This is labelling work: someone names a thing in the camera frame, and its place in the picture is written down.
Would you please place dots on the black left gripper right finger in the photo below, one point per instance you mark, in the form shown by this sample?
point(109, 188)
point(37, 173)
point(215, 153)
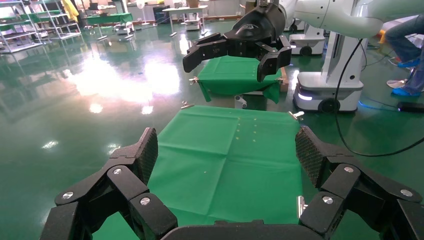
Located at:
point(344, 188)

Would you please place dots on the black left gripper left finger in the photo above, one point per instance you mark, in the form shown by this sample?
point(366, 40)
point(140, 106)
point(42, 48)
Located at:
point(126, 185)

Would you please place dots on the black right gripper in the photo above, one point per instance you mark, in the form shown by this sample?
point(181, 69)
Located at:
point(258, 26)

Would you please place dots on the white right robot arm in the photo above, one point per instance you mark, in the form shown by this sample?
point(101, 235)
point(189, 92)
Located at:
point(348, 16)

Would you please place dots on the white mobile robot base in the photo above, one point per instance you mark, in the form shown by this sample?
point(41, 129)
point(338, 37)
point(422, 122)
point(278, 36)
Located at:
point(308, 39)

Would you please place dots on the black cabinet box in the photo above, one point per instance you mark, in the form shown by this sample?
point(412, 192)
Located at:
point(161, 14)

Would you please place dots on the plain green table cloth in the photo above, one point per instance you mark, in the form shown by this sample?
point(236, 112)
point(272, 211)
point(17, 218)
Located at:
point(232, 79)

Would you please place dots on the white table leg joint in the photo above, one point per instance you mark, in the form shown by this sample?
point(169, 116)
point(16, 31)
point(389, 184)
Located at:
point(240, 101)

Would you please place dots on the metal spring clamp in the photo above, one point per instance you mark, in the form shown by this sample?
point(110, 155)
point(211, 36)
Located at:
point(194, 80)
point(300, 205)
point(281, 80)
point(186, 105)
point(296, 115)

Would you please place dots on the white long table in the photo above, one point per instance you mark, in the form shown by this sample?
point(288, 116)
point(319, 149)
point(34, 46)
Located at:
point(184, 9)

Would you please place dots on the white robot torso and base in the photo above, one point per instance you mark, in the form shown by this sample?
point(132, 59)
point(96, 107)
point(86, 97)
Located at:
point(331, 86)

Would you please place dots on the green cloth with yellow marks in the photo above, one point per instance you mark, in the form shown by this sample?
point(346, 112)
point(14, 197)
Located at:
point(225, 165)

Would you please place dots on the white standing fan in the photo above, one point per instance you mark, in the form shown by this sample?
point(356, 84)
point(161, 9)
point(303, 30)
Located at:
point(141, 5)

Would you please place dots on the white stool base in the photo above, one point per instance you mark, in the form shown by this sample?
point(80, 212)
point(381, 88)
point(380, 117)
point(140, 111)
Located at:
point(396, 83)

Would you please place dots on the green covered table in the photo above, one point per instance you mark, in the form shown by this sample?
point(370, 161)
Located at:
point(109, 18)

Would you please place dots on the person in blue jeans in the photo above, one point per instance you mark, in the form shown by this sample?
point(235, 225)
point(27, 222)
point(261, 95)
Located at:
point(402, 43)

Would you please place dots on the white metal shelving rack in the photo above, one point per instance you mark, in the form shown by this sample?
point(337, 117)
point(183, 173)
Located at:
point(63, 30)
point(20, 39)

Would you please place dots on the yellow hanging garment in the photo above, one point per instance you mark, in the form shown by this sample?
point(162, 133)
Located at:
point(70, 10)

